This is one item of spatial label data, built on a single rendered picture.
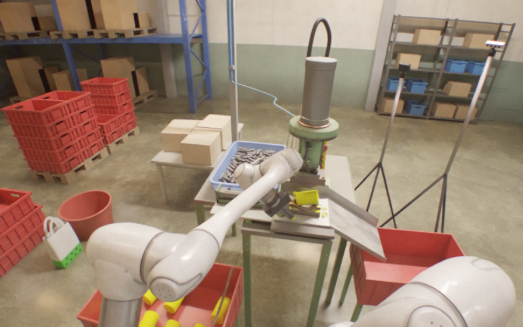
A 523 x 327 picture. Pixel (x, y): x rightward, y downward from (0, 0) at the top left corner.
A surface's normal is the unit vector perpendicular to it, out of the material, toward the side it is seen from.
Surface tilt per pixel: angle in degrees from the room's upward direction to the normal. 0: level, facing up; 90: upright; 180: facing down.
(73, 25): 90
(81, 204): 81
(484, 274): 7
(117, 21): 90
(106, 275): 61
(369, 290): 90
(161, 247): 6
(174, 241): 15
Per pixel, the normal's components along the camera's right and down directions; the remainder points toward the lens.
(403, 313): -0.65, -0.76
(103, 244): -0.24, -0.40
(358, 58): -0.17, 0.48
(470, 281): 0.04, -0.86
